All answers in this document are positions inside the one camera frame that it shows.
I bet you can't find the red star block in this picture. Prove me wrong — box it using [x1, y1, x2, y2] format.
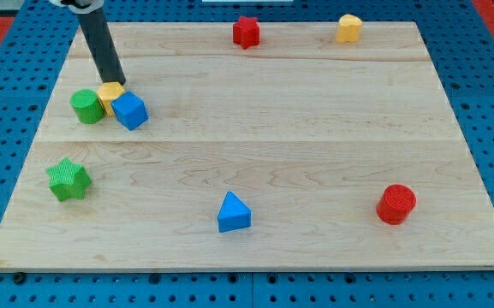
[232, 16, 260, 49]

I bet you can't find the green star block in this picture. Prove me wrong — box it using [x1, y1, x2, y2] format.
[46, 157, 92, 202]

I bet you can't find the light wooden board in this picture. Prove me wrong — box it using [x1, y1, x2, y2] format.
[0, 22, 494, 273]

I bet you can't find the blue triangle block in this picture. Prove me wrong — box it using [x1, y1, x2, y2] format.
[217, 191, 252, 233]

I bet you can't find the blue cube block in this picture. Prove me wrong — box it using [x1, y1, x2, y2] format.
[110, 92, 149, 131]

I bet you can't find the yellow hexagon block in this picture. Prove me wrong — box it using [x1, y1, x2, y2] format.
[96, 82, 126, 116]

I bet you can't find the red cylinder block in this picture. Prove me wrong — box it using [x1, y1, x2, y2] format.
[376, 184, 417, 225]

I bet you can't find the green cylinder block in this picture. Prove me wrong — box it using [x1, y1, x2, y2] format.
[69, 89, 104, 124]

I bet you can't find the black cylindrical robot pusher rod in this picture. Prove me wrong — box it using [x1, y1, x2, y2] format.
[77, 5, 126, 86]

